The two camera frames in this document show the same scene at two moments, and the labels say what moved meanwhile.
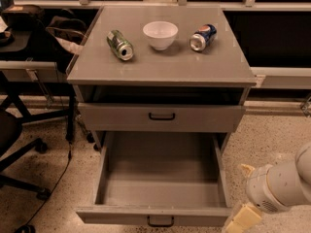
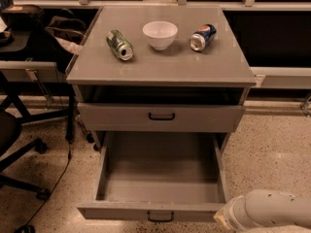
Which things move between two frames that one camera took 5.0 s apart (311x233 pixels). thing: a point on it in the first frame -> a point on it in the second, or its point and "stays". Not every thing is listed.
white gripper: [258, 188] -> [230, 216]
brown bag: [70, 32] stays
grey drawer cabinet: [161, 70] stays
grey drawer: [159, 181] stays
